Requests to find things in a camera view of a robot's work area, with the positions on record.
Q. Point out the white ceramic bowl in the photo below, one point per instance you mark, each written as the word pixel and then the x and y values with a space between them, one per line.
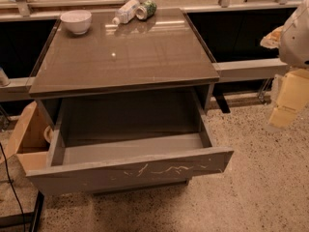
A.
pixel 78 22

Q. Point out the metal window railing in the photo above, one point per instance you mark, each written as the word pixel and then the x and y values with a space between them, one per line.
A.
pixel 232 71

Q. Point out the grey drawer cabinet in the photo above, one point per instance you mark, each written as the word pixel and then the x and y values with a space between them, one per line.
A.
pixel 160 53

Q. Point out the open cardboard box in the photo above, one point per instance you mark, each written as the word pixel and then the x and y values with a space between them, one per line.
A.
pixel 30 139

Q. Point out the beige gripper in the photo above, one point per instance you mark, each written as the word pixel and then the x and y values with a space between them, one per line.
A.
pixel 295 43

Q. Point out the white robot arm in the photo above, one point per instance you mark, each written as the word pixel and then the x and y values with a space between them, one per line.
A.
pixel 293 50

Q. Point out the grey top drawer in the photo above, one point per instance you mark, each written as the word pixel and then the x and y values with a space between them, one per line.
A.
pixel 129 141

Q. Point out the clear plastic water bottle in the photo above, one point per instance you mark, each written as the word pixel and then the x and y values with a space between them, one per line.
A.
pixel 126 13

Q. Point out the green drink can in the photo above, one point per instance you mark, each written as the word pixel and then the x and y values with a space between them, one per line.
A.
pixel 146 10

